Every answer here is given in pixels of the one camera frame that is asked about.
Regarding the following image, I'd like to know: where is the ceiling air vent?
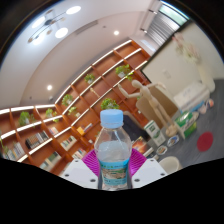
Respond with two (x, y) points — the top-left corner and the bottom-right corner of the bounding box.
(73, 19), (100, 36)

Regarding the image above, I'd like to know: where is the stack of black books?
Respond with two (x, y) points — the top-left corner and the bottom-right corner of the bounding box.
(131, 135), (155, 158)

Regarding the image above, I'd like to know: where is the green tissue pack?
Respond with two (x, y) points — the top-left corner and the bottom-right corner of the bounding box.
(174, 110), (198, 140)

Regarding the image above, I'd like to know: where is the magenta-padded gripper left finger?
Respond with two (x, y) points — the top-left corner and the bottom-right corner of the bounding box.
(59, 148), (101, 191)

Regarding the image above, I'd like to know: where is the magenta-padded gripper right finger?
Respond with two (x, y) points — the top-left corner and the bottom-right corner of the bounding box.
(125, 148), (168, 190)

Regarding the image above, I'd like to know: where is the branched ceiling lamp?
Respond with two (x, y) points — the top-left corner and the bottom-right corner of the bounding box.
(27, 4), (83, 46)

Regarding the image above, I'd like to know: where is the flat round red coaster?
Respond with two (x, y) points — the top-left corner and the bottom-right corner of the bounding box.
(196, 131), (214, 153)

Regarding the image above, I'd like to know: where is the window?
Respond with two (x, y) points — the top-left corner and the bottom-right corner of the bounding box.
(159, 1), (189, 26)

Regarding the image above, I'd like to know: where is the grey window curtain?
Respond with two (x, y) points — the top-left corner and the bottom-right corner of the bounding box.
(145, 13), (183, 43)

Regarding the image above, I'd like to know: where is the wooden artist mannequin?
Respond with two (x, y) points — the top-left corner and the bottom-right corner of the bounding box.
(117, 79), (179, 138)

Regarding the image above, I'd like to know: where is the orange wooden shelf unit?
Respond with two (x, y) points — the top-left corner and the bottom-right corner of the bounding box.
(0, 39), (151, 176)

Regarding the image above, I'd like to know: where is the tan chair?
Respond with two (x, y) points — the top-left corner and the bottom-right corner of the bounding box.
(134, 87), (180, 130)

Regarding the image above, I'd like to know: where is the stack of white packs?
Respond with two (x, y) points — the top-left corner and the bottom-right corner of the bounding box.
(173, 81), (211, 113)

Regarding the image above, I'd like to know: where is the clear blue-capped water bottle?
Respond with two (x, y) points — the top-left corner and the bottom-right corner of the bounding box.
(93, 109), (133, 192)

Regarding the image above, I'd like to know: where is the green and white carton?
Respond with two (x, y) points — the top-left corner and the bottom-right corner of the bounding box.
(143, 119), (167, 148)

